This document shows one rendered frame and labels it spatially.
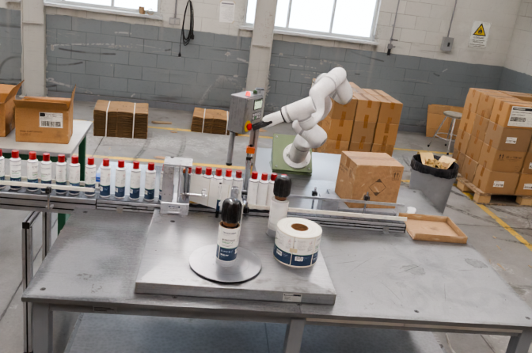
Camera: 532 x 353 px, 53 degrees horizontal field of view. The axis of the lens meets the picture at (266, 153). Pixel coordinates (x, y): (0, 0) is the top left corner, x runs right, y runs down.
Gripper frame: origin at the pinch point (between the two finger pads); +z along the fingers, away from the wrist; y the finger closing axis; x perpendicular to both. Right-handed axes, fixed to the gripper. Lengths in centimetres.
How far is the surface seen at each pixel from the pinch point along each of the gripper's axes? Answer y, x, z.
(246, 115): 1.0, -7.3, 1.9
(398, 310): 60, 84, -40
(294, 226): 38, 43, -8
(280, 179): 25.7, 23.5, -7.4
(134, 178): 16, 0, 66
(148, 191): 14, 9, 63
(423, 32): -604, 48, -142
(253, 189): 0.4, 30.5, 14.8
